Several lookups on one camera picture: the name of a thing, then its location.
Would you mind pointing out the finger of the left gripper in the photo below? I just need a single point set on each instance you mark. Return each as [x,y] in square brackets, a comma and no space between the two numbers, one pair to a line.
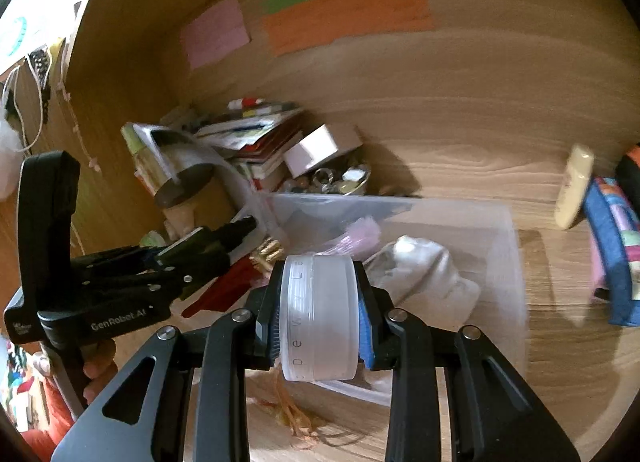
[178,274]
[204,240]

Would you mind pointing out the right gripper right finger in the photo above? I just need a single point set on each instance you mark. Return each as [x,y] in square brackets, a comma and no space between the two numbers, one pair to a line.
[494,415]

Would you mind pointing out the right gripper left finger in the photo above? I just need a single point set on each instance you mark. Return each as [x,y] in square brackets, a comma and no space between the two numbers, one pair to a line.
[179,384]

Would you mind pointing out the red velvet pouch gold top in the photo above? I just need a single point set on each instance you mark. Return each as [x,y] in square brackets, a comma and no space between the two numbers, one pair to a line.
[250,272]

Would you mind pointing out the gold gourd charm with cord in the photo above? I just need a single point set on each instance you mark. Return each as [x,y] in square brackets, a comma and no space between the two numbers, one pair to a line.
[302,423]

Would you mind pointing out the white round cream jar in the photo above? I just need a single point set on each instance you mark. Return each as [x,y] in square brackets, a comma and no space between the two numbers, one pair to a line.
[318,318]

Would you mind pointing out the white fluffy cloth bundle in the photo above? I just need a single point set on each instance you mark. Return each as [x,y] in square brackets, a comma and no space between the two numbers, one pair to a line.
[421,278]

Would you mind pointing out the person's left hand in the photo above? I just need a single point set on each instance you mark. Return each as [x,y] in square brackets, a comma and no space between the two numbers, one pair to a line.
[100,368]

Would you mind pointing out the white printed paper sheet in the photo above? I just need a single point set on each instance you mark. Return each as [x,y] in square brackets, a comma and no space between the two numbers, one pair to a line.
[201,188]

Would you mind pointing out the yellow-green tall bottle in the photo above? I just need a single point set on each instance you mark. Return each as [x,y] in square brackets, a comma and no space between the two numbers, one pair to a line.
[146,167]

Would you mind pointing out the stack of books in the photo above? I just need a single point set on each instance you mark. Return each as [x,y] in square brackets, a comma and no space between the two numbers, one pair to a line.
[253,136]

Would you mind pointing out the clear plastic storage bin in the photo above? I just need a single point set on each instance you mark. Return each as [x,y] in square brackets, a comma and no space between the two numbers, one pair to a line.
[480,237]

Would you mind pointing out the small bowl with trinkets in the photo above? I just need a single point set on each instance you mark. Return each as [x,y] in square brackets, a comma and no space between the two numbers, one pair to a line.
[324,181]

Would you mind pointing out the small white pink box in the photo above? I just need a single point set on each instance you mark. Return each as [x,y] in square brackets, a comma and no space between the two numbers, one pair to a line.
[326,143]

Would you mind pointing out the pink sticky paper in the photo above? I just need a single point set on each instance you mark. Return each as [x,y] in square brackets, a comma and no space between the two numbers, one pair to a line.
[215,34]

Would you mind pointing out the blue pencil pouch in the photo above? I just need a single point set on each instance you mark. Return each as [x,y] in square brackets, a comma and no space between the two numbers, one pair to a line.
[614,229]

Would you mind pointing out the cream small lotion bottle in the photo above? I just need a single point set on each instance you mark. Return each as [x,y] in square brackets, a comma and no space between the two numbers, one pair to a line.
[577,175]

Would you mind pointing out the black orange round case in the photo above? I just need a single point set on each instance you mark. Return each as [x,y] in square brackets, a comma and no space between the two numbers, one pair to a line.
[627,175]

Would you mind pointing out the orange sticky paper strip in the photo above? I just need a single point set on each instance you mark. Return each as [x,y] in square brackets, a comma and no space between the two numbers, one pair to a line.
[321,22]

